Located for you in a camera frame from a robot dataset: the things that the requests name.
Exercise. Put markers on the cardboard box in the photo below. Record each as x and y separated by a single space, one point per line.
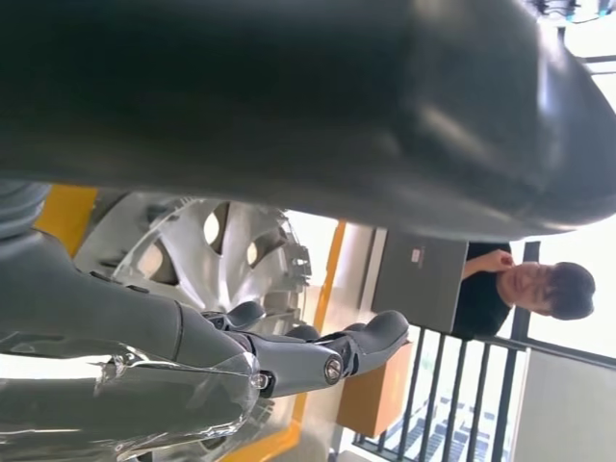
375 392

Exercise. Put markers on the black metal railing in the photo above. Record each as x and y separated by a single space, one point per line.
454 395

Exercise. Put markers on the steel workbench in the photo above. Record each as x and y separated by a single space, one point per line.
351 268

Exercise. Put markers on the person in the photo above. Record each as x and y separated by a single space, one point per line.
543 290

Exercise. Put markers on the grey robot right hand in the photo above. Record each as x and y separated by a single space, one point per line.
241 95

